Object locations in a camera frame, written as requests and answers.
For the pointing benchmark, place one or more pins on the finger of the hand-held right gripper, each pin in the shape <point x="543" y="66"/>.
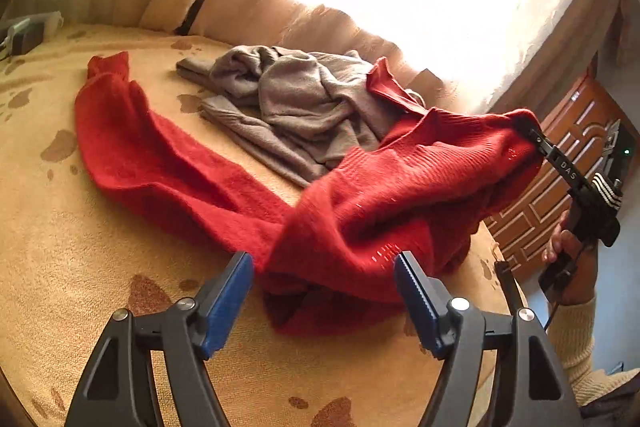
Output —
<point x="536" y="138"/>

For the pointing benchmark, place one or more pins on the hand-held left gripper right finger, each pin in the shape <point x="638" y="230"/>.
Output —
<point x="417" y="302"/>

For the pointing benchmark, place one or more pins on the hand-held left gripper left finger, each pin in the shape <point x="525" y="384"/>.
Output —
<point x="225" y="307"/>

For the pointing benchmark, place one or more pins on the red knitted sweater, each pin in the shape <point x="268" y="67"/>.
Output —
<point x="400" y="207"/>

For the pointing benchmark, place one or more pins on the person's right forearm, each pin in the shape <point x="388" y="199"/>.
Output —
<point x="575" y="337"/>

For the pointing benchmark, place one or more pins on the person's right hand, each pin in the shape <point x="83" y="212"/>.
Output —
<point x="587" y="272"/>

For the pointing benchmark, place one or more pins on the brown wooden door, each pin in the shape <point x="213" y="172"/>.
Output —
<point x="550" y="207"/>

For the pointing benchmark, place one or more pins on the orange paw print blanket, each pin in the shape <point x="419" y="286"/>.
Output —
<point x="100" y="267"/>

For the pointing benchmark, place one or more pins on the grey sweater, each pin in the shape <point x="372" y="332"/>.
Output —
<point x="300" y="107"/>

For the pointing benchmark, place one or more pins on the black power adapter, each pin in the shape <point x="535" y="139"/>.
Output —
<point x="27" y="42"/>

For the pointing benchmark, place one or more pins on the white power strip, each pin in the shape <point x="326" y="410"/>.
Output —
<point x="50" y="21"/>

